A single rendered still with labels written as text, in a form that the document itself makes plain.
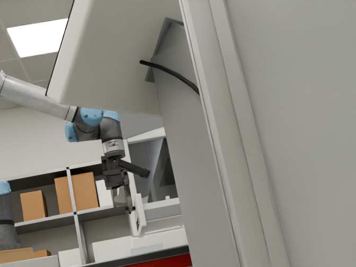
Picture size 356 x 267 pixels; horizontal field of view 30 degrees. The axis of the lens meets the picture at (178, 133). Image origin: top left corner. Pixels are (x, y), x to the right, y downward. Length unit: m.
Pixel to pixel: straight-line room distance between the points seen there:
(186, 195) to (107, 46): 0.30
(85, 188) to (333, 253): 5.53
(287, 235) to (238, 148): 0.09
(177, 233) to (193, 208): 1.90
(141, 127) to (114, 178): 0.94
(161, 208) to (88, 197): 3.95
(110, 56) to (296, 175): 0.66
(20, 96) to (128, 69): 0.94
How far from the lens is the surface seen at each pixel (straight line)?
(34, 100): 2.17
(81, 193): 6.10
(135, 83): 1.29
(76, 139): 2.29
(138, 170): 2.29
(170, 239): 3.09
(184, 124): 1.22
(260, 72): 0.66
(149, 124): 3.19
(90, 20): 1.17
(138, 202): 2.14
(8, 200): 2.03
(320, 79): 0.67
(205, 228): 1.18
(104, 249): 6.09
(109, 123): 2.31
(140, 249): 2.52
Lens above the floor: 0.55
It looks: 15 degrees up
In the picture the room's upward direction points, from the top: 12 degrees counter-clockwise
